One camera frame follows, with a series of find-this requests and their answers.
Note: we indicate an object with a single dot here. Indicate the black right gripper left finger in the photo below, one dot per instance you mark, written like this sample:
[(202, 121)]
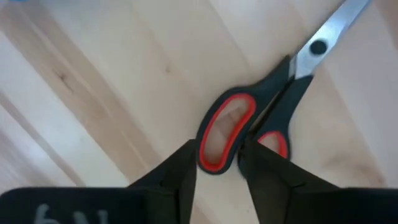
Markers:
[(155, 202)]

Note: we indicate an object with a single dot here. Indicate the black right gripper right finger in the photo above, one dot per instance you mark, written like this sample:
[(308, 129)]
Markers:
[(295, 202)]

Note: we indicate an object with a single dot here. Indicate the black and red scissors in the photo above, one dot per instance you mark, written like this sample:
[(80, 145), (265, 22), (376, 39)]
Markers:
[(270, 90)]

